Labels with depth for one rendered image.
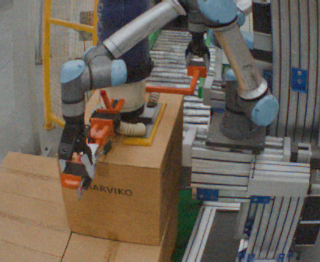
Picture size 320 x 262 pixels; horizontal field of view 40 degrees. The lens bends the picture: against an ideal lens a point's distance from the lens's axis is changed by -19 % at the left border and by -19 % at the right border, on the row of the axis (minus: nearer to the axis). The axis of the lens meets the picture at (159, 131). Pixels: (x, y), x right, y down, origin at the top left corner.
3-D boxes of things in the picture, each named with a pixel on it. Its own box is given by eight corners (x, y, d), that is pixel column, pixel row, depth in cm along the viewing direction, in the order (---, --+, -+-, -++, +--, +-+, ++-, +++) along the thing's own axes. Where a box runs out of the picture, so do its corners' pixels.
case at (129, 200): (100, 163, 258) (96, 88, 239) (181, 171, 252) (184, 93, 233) (69, 231, 207) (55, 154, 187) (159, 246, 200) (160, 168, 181)
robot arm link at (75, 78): (89, 64, 135) (61, 70, 133) (90, 100, 141) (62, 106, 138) (85, 56, 142) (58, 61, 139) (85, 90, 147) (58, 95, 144)
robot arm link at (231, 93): (246, 95, 187) (246, 62, 181) (262, 111, 176) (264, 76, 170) (219, 99, 184) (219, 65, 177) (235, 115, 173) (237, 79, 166)
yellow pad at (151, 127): (142, 104, 225) (142, 93, 222) (167, 105, 223) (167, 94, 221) (123, 144, 195) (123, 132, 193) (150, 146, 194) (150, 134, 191)
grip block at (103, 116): (95, 122, 189) (94, 107, 186) (121, 125, 187) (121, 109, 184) (89, 133, 181) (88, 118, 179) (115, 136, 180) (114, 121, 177)
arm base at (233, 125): (258, 122, 190) (259, 98, 186) (256, 141, 177) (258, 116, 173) (221, 117, 193) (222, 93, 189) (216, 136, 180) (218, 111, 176)
